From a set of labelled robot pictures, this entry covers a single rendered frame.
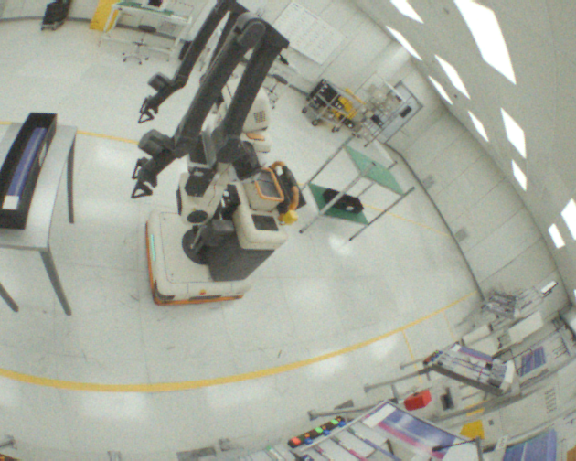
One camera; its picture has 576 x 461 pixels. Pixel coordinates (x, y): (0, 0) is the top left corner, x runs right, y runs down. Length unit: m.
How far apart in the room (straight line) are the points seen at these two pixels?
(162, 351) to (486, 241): 9.21
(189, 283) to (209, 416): 0.86
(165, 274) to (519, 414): 2.71
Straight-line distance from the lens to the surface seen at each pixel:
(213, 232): 1.25
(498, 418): 2.38
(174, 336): 1.76
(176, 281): 1.58
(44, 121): 1.44
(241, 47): 0.65
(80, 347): 1.70
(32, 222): 1.09
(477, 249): 9.55
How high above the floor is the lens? 1.66
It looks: 37 degrees down
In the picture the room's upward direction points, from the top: 46 degrees clockwise
